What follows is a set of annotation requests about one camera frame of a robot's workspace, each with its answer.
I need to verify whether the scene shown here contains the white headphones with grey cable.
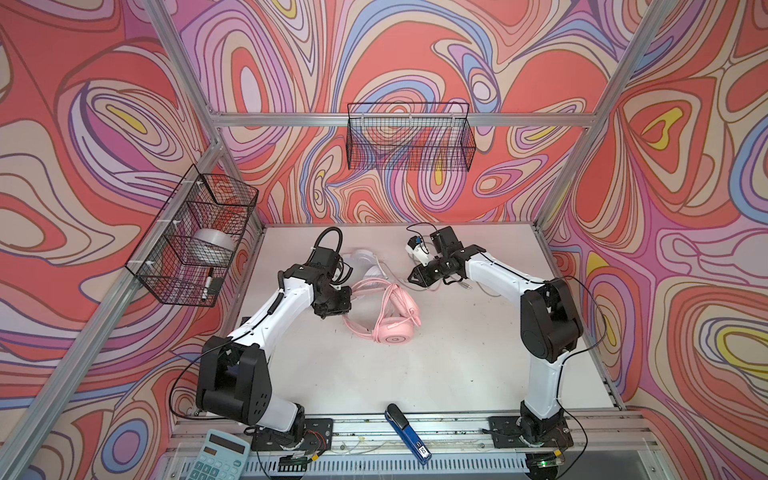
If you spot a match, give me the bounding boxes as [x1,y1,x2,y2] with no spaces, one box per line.
[342,249,442,292]

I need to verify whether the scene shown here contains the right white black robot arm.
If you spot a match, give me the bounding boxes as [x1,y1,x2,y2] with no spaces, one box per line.
[406,226,584,447]

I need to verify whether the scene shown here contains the light green calculator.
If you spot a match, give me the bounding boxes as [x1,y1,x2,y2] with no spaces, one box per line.
[184,430,250,480]

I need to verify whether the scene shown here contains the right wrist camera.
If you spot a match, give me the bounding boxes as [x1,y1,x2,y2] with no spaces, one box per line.
[406,236,433,266]

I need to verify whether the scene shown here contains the black wire basket left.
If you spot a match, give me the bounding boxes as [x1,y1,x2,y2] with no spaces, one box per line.
[125,166,259,307]

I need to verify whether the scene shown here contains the white tape roll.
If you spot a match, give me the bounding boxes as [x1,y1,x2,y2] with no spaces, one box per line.
[189,228,236,268]

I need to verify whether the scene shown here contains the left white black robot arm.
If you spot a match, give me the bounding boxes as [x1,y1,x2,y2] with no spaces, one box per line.
[196,246,351,448]

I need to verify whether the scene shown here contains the black wire basket back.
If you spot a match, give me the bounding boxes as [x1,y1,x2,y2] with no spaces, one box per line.
[346,100,477,172]

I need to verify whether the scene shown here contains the black wire basket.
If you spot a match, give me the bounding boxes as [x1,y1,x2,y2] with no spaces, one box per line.
[125,166,259,307]
[346,100,477,172]

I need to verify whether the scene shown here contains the aluminium front rail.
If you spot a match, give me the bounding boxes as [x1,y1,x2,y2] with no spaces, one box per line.
[152,412,675,479]

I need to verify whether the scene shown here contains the blue black stapler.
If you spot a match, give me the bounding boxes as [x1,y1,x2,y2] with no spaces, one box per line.
[384,403,432,465]

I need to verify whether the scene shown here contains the pink headphones with cable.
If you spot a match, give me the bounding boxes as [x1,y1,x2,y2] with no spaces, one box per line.
[342,277,422,345]

